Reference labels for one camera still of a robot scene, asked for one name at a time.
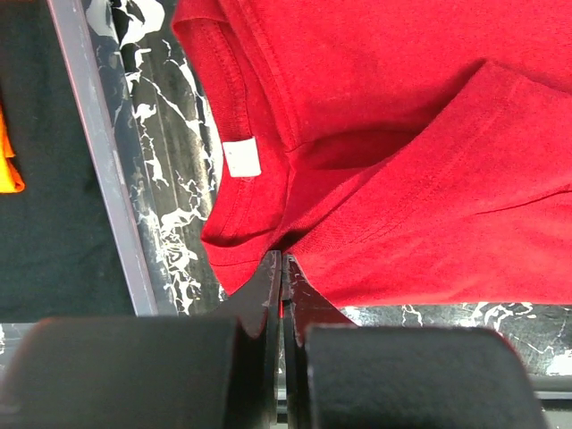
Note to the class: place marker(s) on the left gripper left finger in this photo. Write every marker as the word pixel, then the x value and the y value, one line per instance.
pixel 256 306

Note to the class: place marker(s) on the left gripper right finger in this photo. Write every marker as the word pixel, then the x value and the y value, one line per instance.
pixel 302 307

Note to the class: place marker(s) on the red t-shirt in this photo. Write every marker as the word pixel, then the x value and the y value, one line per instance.
pixel 404 152

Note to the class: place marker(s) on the black t-shirt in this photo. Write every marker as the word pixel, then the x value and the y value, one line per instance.
pixel 58 255

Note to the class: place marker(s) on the orange t-shirt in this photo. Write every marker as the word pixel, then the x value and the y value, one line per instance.
pixel 10 179

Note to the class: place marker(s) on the clear plastic bin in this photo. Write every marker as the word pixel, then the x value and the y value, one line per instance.
pixel 79 54

